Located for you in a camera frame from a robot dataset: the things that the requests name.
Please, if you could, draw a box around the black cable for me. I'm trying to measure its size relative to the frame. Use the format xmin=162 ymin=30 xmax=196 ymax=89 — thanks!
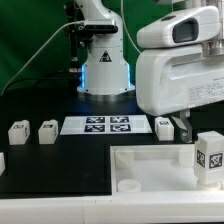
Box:
xmin=3 ymin=69 xmax=81 ymax=94

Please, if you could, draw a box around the white obstacle wall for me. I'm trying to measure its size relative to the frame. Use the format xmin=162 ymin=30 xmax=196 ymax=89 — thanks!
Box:
xmin=0 ymin=191 xmax=224 ymax=224
xmin=0 ymin=153 xmax=6 ymax=176

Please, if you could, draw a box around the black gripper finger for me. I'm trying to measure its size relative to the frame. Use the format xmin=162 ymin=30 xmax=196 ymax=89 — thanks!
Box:
xmin=172 ymin=109 xmax=192 ymax=143

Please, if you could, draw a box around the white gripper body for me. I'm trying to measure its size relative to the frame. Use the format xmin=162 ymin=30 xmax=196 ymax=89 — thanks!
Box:
xmin=136 ymin=44 xmax=224 ymax=116

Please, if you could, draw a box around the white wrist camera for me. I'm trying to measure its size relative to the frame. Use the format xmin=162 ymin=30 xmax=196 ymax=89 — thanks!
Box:
xmin=137 ymin=6 xmax=221 ymax=48

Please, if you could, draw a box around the white cable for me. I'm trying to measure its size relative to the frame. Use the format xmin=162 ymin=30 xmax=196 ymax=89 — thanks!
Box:
xmin=0 ymin=20 xmax=86 ymax=96

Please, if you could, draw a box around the white left obstacle wall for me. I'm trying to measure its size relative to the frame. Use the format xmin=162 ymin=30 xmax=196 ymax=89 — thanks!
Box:
xmin=0 ymin=153 xmax=6 ymax=176

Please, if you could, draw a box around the white marker base sheet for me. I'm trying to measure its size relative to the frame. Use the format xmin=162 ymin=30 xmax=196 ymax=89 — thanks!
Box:
xmin=60 ymin=115 xmax=152 ymax=135

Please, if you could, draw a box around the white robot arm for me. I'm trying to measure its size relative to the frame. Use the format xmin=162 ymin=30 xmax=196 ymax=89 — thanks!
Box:
xmin=71 ymin=0 xmax=224 ymax=116

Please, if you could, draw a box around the white front obstacle wall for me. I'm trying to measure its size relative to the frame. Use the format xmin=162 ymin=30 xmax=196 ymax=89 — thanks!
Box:
xmin=0 ymin=191 xmax=224 ymax=224

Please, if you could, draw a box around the white square tabletop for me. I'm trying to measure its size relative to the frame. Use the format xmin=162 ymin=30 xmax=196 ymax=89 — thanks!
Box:
xmin=110 ymin=144 xmax=222 ymax=193

